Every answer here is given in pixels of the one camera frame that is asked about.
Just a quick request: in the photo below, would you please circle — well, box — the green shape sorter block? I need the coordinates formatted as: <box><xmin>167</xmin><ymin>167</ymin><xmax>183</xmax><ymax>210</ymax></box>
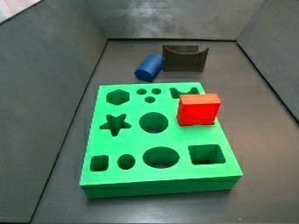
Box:
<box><xmin>79</xmin><ymin>82</ymin><xmax>243</xmax><ymax>199</ymax></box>

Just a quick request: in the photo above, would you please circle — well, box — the black curved fixture stand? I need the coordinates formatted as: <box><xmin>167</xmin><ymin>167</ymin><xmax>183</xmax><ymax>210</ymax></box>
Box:
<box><xmin>163</xmin><ymin>45</ymin><xmax>209</xmax><ymax>72</ymax></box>

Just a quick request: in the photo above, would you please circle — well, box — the blue oval cylinder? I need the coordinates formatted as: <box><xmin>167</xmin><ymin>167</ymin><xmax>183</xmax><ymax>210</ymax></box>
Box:
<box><xmin>135</xmin><ymin>54</ymin><xmax>164</xmax><ymax>81</ymax></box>

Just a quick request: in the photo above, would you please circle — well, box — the red rectangular block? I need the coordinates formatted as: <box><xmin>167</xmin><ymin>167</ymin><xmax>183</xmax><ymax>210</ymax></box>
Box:
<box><xmin>177</xmin><ymin>94</ymin><xmax>220</xmax><ymax>126</ymax></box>

